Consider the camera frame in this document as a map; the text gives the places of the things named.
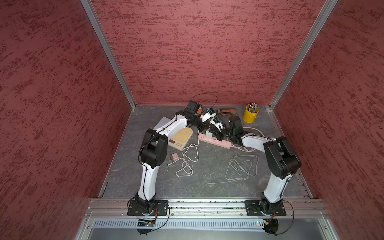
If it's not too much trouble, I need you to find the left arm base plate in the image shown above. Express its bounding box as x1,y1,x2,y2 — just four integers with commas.
127,200,169,217

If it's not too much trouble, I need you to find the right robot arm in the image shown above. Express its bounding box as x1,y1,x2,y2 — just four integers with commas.
206,116,302,216

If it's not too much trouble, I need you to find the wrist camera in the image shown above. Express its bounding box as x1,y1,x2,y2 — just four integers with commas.
200,108,216,123
210,118,225,133

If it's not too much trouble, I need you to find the corner aluminium post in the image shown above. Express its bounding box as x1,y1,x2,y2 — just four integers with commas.
81,0,137,110
269,0,338,111

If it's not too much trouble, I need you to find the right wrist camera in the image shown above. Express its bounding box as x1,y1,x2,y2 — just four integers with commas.
210,118,225,133

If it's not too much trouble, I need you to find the brown striped glasses case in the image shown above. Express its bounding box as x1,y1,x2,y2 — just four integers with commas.
216,108,237,115

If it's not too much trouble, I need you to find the yellow kitchen scale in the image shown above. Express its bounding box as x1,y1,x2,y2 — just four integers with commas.
168,127,193,151

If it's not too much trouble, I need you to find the pink USB charger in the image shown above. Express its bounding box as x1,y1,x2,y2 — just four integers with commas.
170,153,179,163

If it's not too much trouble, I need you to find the right corner aluminium post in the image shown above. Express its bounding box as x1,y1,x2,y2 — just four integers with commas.
269,0,338,111

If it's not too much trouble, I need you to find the pink power strip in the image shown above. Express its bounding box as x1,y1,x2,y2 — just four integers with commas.
198,133,232,149

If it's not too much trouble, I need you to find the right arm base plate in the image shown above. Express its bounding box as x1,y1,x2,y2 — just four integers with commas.
245,200,287,218

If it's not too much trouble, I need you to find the left corner aluminium post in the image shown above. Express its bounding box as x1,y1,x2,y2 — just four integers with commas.
81,0,137,110

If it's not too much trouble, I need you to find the grey thin cable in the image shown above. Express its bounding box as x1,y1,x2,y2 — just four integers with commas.
206,154,259,186

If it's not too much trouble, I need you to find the yellow pen cup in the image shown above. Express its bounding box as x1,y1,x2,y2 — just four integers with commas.
243,103,260,124

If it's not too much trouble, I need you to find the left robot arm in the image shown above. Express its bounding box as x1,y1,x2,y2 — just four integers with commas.
135,100,206,214

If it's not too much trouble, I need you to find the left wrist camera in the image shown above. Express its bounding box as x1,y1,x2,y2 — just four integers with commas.
200,108,216,123

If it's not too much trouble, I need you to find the white USB charger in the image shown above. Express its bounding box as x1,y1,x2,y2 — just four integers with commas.
205,130,213,140

